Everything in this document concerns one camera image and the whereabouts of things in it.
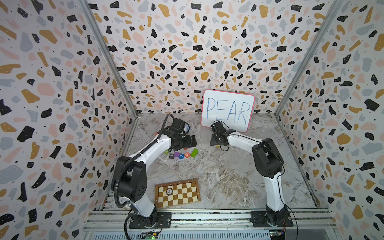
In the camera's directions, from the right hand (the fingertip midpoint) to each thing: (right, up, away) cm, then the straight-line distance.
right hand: (216, 139), depth 102 cm
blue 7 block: (-23, -10, -5) cm, 26 cm away
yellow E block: (0, -3, -11) cm, 11 cm away
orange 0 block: (-19, -10, -5) cm, 22 cm away
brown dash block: (-30, -10, -5) cm, 32 cm away
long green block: (-15, -8, -3) cm, 17 cm away
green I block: (-33, -8, -5) cm, 34 cm away
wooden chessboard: (-23, -27, -22) cm, 42 cm away
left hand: (-16, -1, -14) cm, 21 cm away
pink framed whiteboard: (+12, +21, +1) cm, 24 cm away
